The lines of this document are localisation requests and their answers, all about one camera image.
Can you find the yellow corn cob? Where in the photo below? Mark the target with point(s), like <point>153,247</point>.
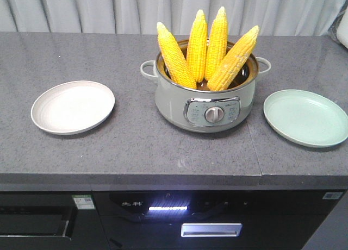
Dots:
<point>233,61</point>
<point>197,46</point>
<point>173,58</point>
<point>217,43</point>

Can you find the grey-green electric cooking pot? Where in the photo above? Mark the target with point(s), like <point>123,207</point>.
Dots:
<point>200,110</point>

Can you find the beige round plate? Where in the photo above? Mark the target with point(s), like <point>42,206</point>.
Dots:
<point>73,107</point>

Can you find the black built-in oven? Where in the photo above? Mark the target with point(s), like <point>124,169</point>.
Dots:
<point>213,219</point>

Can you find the mint green round plate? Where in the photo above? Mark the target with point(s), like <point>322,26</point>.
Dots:
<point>306,118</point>

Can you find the black appliance with label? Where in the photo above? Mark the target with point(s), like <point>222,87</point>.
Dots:
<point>50,220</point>

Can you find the grey pleated curtain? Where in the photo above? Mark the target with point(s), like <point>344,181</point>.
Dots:
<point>275,17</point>

